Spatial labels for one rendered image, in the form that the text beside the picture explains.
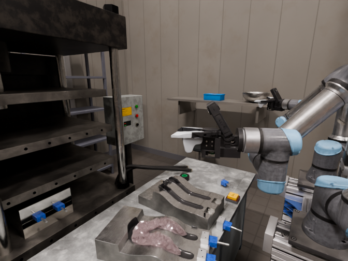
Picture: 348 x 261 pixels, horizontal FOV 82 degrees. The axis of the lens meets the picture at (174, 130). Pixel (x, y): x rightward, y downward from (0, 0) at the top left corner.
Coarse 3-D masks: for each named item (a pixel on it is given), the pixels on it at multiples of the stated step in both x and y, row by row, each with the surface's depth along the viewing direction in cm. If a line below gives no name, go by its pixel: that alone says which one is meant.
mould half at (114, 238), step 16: (128, 208) 111; (112, 224) 99; (96, 240) 90; (112, 240) 89; (128, 240) 94; (176, 240) 94; (192, 240) 96; (112, 256) 90; (128, 256) 87; (144, 256) 84; (160, 256) 83; (176, 256) 87
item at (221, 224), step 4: (220, 216) 113; (220, 220) 110; (224, 220) 110; (216, 224) 110; (220, 224) 109; (224, 224) 109; (228, 224) 109; (232, 224) 110; (216, 228) 111; (220, 228) 110; (224, 228) 109; (228, 228) 107; (232, 228) 108; (236, 228) 107
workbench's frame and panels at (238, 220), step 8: (240, 208) 167; (232, 216) 122; (240, 216) 172; (240, 224) 177; (224, 232) 111; (232, 232) 152; (240, 232) 182; (224, 240) 135; (232, 240) 156; (240, 240) 188; (216, 248) 102; (224, 248) 138; (232, 248) 161; (240, 248) 193; (216, 256) 124; (224, 256) 142; (232, 256) 165
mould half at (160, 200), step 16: (176, 176) 143; (144, 192) 136; (160, 192) 123; (176, 192) 127; (208, 192) 131; (160, 208) 124; (176, 208) 117; (192, 208) 115; (192, 224) 113; (208, 224) 108
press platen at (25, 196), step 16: (64, 144) 179; (16, 160) 144; (32, 160) 144; (48, 160) 144; (64, 160) 144; (80, 160) 144; (96, 160) 144; (112, 160) 151; (0, 176) 121; (16, 176) 121; (32, 176) 121; (48, 176) 121; (64, 176) 121; (80, 176) 130; (0, 192) 104; (16, 192) 104; (32, 192) 107
